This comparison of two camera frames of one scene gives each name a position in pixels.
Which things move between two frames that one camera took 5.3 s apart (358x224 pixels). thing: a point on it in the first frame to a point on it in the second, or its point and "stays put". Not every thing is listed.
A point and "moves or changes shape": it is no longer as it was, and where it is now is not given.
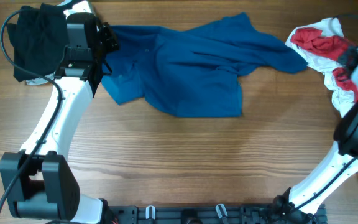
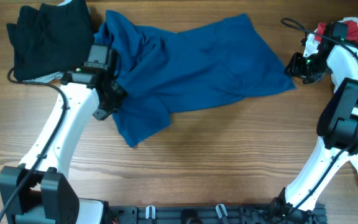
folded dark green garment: (39, 38) stays put
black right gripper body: (348, 56) to (299, 65)
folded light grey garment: (40, 80) stays put
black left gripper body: (109, 35) to (114, 94)
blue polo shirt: (194, 72) moves or changes shape
